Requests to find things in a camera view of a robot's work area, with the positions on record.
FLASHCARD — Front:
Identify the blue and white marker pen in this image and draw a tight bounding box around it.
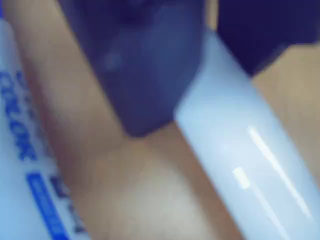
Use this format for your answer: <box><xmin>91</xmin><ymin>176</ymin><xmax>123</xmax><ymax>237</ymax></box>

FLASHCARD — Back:
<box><xmin>0</xmin><ymin>19</ymin><xmax>92</xmax><ymax>240</ymax></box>

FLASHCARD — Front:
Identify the red and white marker pen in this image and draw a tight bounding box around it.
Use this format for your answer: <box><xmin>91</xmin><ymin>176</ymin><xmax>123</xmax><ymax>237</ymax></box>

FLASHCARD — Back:
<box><xmin>173</xmin><ymin>28</ymin><xmax>320</xmax><ymax>240</ymax></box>

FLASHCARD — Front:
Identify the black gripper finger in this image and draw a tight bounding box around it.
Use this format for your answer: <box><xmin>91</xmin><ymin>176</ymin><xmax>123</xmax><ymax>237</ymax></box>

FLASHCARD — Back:
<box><xmin>58</xmin><ymin>0</ymin><xmax>210</xmax><ymax>139</ymax></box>
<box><xmin>216</xmin><ymin>0</ymin><xmax>320</xmax><ymax>77</ymax></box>

